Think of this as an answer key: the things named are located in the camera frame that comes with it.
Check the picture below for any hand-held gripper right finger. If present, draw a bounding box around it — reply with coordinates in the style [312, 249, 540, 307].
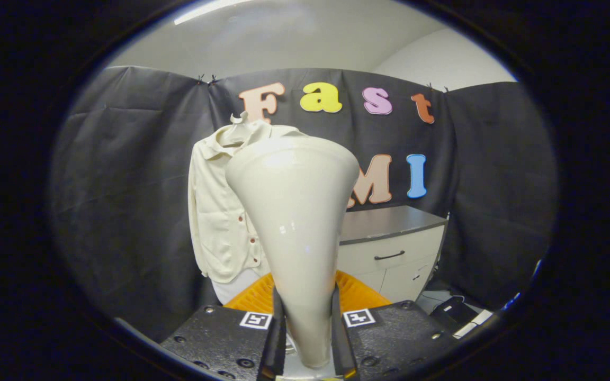
[330, 269, 462, 379]

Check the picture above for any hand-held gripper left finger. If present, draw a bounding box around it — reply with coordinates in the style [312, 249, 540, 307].
[159, 271, 287, 380]

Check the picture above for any white garment steamer head with hose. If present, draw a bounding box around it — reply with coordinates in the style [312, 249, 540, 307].
[225, 137, 360, 369]

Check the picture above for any cream button-up shirt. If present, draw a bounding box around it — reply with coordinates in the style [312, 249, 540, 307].
[187, 119, 311, 284]

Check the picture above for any grey and white cabinet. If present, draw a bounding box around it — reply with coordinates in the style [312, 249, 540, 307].
[337, 205, 450, 303]

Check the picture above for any black box on floor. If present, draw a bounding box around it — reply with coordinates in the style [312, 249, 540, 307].
[429, 296, 478, 331]

